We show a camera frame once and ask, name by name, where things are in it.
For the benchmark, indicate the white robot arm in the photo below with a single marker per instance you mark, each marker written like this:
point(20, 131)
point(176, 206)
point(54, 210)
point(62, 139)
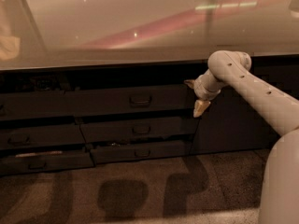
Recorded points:
point(280, 191)

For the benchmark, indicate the dark drawer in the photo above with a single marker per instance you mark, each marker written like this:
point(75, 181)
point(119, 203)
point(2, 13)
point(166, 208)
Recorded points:
point(152, 150)
point(45, 163)
point(33, 105)
point(129, 100)
point(43, 136)
point(137, 128)

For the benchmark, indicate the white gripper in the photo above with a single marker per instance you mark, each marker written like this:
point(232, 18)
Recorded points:
point(201, 89)

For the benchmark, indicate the dark cabinet door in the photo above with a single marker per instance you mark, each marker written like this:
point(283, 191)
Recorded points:
point(230, 124)

